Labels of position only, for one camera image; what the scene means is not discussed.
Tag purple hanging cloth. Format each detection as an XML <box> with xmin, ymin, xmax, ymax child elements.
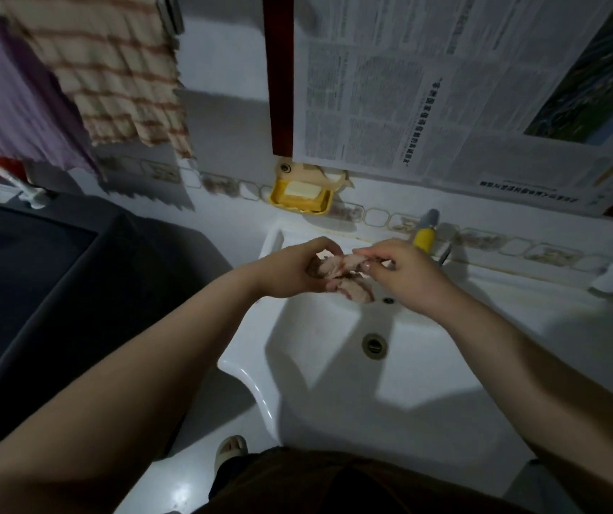
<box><xmin>0</xmin><ymin>0</ymin><xmax>105</xmax><ymax>177</ymax></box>

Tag white plastic hook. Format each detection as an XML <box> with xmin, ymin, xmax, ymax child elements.
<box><xmin>0</xmin><ymin>166</ymin><xmax>50</xmax><ymax>210</ymax></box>

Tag dark red frame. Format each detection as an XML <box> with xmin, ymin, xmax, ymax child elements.
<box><xmin>262</xmin><ymin>0</ymin><xmax>295</xmax><ymax>159</ymax></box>

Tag person's left hand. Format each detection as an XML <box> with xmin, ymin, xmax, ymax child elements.
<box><xmin>251</xmin><ymin>236</ymin><xmax>346</xmax><ymax>300</ymax></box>

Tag person's right hand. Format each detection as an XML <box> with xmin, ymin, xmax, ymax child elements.
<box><xmin>352</xmin><ymin>238</ymin><xmax>459</xmax><ymax>318</ymax></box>

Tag striped beige towel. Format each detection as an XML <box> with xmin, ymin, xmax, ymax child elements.
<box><xmin>0</xmin><ymin>0</ymin><xmax>195</xmax><ymax>159</ymax></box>

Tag person's left forearm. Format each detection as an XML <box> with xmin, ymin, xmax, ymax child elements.
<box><xmin>0</xmin><ymin>262</ymin><xmax>267</xmax><ymax>514</ymax></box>

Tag yellow handled faucet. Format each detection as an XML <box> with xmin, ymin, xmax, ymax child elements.
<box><xmin>411</xmin><ymin>208</ymin><xmax>453</xmax><ymax>267</ymax></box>

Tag newspaper sheet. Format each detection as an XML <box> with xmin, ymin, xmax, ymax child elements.
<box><xmin>291</xmin><ymin>0</ymin><xmax>613</xmax><ymax>217</ymax></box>

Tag white soap bar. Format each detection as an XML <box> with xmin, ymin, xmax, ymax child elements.
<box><xmin>284</xmin><ymin>181</ymin><xmax>322</xmax><ymax>201</ymax></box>

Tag person's right forearm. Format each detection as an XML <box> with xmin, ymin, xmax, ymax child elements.
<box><xmin>435</xmin><ymin>286</ymin><xmax>613</xmax><ymax>514</ymax></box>

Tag metal sink drain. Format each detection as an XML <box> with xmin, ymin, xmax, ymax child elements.
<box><xmin>361</xmin><ymin>333</ymin><xmax>388</xmax><ymax>361</ymax></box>

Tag yellow soap dish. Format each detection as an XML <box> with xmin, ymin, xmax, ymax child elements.
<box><xmin>269</xmin><ymin>180</ymin><xmax>335</xmax><ymax>216</ymax></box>

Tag small pink cloth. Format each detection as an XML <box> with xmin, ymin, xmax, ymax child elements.
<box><xmin>307</xmin><ymin>253</ymin><xmax>378</xmax><ymax>304</ymax></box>

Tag dark washing machine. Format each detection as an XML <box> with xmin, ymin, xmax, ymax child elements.
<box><xmin>0</xmin><ymin>196</ymin><xmax>235</xmax><ymax>469</ymax></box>

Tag white ceramic sink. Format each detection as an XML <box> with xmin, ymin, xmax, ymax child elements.
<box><xmin>216</xmin><ymin>226</ymin><xmax>613</xmax><ymax>498</ymax></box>

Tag person's dark shorts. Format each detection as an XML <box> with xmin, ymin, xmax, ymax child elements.
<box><xmin>191</xmin><ymin>447</ymin><xmax>537</xmax><ymax>514</ymax></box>

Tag person's white slipper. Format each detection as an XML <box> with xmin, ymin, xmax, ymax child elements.
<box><xmin>214</xmin><ymin>435</ymin><xmax>249</xmax><ymax>477</ymax></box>

